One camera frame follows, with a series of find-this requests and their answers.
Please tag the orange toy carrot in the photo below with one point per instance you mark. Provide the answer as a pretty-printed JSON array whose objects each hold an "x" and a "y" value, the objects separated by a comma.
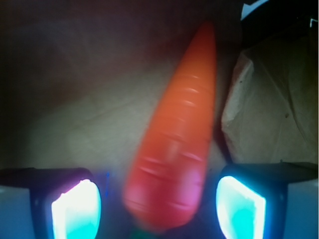
[{"x": 166, "y": 180}]

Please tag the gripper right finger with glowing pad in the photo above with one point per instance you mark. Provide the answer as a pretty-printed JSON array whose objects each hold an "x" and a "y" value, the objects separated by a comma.
[{"x": 269, "y": 201}]

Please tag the brown paper bag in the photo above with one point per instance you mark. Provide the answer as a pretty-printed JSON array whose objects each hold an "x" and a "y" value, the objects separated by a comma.
[{"x": 80, "y": 81}]

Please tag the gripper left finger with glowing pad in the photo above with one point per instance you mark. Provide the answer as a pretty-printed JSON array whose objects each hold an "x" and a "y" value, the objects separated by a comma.
[{"x": 62, "y": 203}]

